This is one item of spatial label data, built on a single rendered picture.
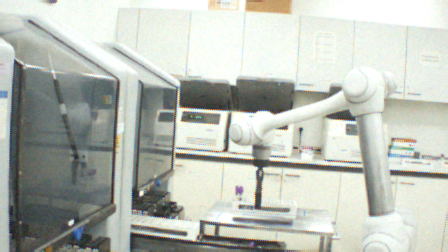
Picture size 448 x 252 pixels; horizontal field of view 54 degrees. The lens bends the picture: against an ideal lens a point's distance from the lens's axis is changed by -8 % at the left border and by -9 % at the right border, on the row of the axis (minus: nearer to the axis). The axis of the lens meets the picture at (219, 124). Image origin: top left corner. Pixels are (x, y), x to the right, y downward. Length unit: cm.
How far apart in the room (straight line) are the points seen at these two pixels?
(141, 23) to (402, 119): 275
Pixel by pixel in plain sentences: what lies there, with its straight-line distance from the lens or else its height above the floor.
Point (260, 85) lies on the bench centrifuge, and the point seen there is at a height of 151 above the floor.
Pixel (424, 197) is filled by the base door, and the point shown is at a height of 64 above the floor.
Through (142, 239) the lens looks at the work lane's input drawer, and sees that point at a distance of 186.
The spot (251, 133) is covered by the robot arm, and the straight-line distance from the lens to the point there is 195.
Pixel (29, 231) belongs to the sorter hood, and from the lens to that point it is 108.
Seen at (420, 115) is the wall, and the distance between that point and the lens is 490.
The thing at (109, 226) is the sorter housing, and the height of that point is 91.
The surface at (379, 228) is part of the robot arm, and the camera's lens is 173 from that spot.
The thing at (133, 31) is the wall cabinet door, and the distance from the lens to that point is 463.
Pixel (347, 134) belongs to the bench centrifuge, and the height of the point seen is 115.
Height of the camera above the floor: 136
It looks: 3 degrees down
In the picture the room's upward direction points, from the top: 4 degrees clockwise
